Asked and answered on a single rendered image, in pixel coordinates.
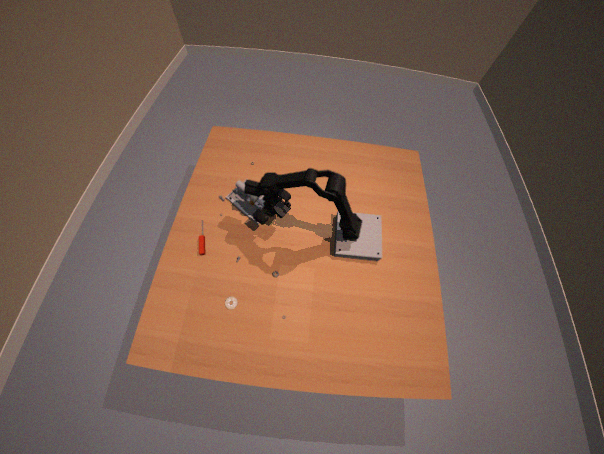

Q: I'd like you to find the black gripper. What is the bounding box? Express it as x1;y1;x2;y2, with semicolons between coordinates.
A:
252;189;291;225

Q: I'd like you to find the red screwdriver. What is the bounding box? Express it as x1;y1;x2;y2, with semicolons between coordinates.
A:
199;220;205;255

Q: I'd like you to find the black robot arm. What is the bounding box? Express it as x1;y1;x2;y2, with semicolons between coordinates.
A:
244;168;362;241

